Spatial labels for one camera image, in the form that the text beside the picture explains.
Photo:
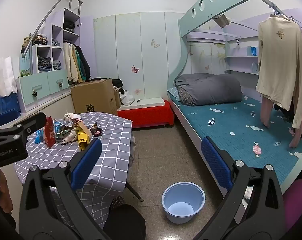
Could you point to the grey metal handrail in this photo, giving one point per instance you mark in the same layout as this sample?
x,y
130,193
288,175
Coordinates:
x,y
48,12

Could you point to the red covered bench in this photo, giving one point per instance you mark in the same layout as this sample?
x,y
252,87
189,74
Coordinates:
x,y
146,116

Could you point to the brown clothes pile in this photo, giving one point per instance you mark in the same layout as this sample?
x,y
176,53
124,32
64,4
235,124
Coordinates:
x,y
34,40

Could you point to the pink butterfly sticker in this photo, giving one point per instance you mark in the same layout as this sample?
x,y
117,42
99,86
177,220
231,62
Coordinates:
x,y
135,69

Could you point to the folded dark jeans stack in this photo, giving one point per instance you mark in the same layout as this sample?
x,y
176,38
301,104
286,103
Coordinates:
x,y
44,64

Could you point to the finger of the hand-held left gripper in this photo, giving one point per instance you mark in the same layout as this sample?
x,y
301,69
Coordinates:
x,y
8,117
33,122

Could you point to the white paper bag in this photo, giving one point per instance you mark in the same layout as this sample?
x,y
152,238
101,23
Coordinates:
x,y
3,77

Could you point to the cream hanging jacket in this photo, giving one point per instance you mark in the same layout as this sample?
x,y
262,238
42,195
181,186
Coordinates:
x,y
69,62

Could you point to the black cloth pile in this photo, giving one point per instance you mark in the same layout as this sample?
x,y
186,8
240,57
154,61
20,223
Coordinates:
x,y
117,82

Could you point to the light blue plaid pillow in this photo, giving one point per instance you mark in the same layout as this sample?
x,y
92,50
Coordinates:
x,y
173,91

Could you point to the grey hanging cloth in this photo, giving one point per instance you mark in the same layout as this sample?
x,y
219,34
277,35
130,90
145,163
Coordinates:
x,y
221,20

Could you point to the blue plastic bucket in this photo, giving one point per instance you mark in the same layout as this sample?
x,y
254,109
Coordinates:
x,y
177,210

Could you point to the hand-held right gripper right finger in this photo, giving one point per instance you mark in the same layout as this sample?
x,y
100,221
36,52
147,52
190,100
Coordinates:
x,y
216,165

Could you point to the red snack packet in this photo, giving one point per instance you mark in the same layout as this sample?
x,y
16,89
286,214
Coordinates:
x,y
49,132

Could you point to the metal clothes rail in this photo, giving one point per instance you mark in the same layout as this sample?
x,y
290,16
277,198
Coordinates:
x,y
266,1

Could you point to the folded blue jeans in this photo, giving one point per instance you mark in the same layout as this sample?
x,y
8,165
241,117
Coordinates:
x,y
56,65

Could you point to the large cardboard box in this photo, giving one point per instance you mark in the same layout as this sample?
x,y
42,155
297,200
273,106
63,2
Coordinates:
x,y
93,100

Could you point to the purple wall shelf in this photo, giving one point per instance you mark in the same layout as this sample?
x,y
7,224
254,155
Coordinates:
x,y
241,65

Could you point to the person's black trouser leg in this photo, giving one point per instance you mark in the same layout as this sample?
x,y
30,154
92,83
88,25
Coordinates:
x,y
126,222

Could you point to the person's left hand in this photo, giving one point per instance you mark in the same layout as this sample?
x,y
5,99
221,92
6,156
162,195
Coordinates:
x,y
4,192

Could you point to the pale butterfly sticker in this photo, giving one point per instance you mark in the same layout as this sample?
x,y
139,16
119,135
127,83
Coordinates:
x,y
155,43

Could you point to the dark wrapper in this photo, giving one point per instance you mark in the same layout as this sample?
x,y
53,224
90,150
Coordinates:
x,y
96,130

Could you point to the green hanging garment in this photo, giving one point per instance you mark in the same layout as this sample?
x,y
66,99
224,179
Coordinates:
x,y
79,62

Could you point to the grey paper bag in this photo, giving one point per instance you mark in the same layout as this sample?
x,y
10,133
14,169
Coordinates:
x,y
66,137

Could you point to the cream hanging sweater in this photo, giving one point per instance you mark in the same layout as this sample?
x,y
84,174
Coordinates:
x,y
278,60

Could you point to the grey duvet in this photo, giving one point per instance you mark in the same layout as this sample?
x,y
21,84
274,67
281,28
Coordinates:
x,y
208,87

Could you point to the blue bag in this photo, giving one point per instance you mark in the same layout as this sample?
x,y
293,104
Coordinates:
x,y
7,102

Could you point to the white cloth pile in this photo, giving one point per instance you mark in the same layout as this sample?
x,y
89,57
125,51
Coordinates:
x,y
127,97

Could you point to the pink hanging garment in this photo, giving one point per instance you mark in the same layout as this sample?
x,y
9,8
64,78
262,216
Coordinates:
x,y
266,110

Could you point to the brown paper wrapper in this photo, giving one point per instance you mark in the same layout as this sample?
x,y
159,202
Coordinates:
x,y
84,128

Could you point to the grey checked tablecloth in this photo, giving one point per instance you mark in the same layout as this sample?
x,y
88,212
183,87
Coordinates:
x,y
111,140

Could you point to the black hanging coat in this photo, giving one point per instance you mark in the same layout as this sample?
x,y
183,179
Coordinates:
x,y
86,63

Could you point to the small blue snack packet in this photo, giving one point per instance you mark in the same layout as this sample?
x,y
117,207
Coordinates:
x,y
39,136

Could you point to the bed with teal quilt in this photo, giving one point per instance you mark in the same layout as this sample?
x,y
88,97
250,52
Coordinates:
x,y
228,120

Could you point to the white board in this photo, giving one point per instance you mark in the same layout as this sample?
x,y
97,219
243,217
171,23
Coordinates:
x,y
141,103

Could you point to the large teal drawer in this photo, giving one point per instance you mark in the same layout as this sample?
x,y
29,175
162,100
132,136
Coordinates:
x,y
33,90

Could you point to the small teal drawer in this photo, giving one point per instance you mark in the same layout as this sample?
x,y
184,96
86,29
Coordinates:
x,y
58,80

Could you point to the black table leg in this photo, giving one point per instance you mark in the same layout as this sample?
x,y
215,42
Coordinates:
x,y
133,192

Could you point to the white wardrobe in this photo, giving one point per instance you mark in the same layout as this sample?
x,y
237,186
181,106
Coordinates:
x,y
131,50

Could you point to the faded pink sticker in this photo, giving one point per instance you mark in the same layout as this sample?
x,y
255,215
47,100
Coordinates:
x,y
138,91

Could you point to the purple cubby stair cabinet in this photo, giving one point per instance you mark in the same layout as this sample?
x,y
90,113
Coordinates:
x,y
58,17

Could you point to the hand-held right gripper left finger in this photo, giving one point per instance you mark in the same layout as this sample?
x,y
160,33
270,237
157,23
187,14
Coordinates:
x,y
87,165

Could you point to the black dotted fabric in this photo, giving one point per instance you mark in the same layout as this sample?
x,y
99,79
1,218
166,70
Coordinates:
x,y
117,201

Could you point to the blue white snack packet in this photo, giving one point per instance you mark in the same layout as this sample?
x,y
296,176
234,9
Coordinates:
x,y
58,128

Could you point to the black folded clothes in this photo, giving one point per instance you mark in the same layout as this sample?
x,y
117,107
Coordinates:
x,y
69,26

